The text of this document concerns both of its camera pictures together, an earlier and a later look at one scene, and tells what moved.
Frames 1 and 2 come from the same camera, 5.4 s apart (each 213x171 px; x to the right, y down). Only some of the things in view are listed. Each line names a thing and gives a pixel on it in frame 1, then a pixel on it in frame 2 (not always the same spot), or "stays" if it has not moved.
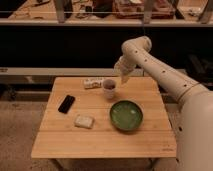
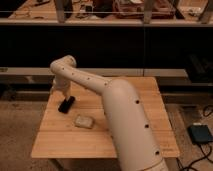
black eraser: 66,104 stays
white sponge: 84,121 stays
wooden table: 104,118 stays
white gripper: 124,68 -> 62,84
